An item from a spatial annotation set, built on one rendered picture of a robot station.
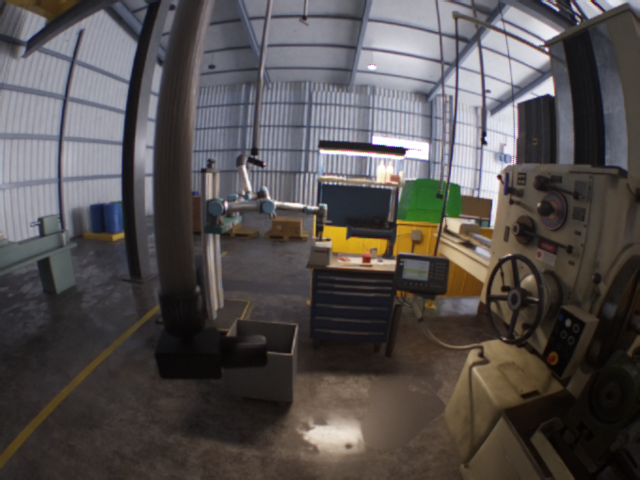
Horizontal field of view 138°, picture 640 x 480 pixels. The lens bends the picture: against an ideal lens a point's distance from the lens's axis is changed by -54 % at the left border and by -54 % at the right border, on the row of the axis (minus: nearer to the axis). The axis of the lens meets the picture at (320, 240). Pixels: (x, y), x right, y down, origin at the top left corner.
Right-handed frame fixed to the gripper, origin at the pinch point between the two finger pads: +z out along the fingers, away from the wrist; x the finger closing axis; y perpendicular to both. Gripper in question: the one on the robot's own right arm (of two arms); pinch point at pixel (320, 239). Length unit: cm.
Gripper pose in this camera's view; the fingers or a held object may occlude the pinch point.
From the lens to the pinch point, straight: 238.5
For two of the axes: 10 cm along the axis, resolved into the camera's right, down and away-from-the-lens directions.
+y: -10.0, -0.7, 0.6
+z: -0.5, 9.7, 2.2
